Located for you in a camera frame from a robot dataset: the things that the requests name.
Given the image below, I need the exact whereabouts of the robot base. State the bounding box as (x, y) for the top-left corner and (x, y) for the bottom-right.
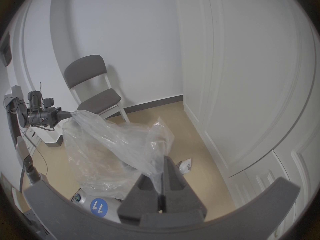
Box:
(70, 188), (125, 226)

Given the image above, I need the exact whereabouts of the white wardrobe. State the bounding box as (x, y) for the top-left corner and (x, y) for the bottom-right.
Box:
(172, 0), (320, 234)

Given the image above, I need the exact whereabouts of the white chest of drawers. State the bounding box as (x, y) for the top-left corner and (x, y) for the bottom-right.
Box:
(22, 128), (43, 157)

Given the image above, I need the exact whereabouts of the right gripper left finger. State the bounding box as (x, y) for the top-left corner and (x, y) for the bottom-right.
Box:
(118, 156), (163, 226)

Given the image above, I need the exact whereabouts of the clear plastic bag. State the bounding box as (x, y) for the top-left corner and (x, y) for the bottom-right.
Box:
(61, 110), (175, 200)

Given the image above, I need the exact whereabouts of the crumpled white paper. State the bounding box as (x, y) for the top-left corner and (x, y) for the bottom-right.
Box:
(176, 158), (192, 175)

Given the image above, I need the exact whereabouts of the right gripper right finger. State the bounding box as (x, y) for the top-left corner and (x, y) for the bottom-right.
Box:
(162, 155), (208, 222)

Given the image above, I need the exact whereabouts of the grey and white chair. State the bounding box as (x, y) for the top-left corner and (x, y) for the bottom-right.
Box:
(64, 54), (131, 123)

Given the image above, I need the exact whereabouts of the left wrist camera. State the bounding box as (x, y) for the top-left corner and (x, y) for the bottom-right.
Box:
(27, 90), (56, 110)

